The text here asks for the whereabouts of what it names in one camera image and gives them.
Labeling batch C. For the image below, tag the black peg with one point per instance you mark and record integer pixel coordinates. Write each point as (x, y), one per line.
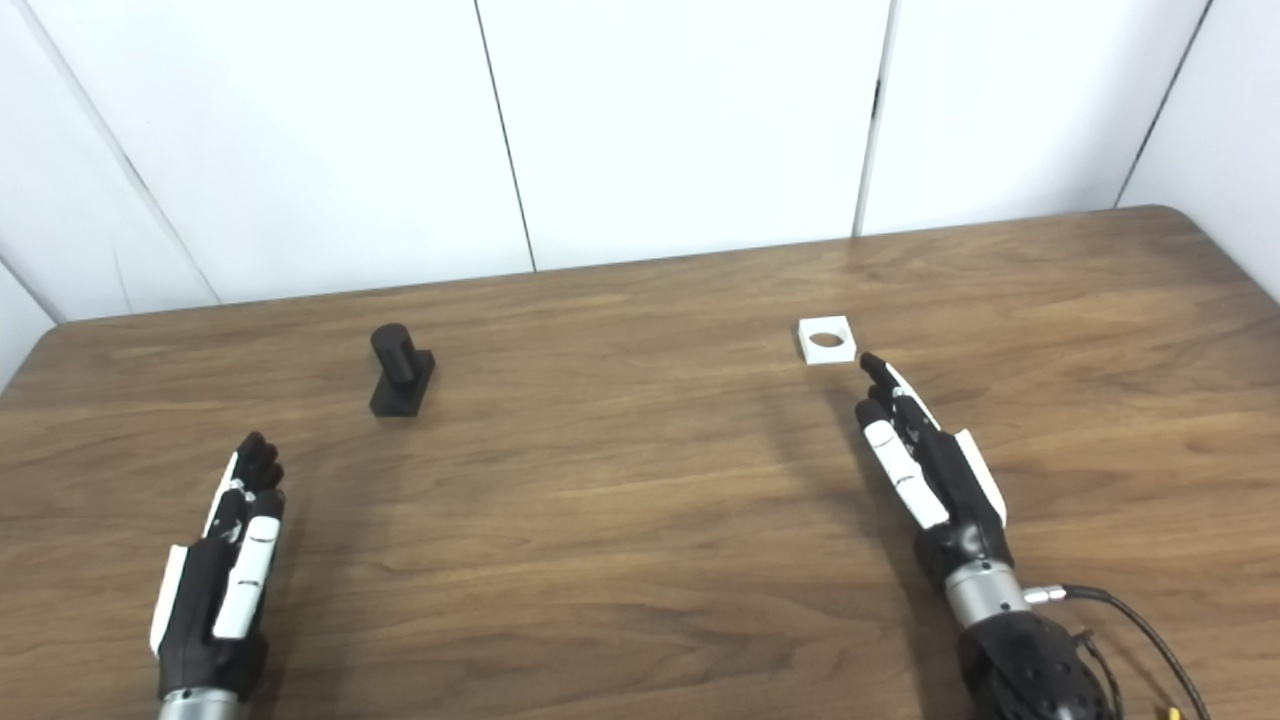
(400, 385)

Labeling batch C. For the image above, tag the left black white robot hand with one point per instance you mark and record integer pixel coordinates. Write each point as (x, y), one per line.
(200, 610)

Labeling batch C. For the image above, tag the white square piece with hole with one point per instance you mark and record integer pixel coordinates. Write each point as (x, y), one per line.
(810, 355)

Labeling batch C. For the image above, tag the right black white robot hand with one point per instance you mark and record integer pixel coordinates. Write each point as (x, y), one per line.
(960, 500)

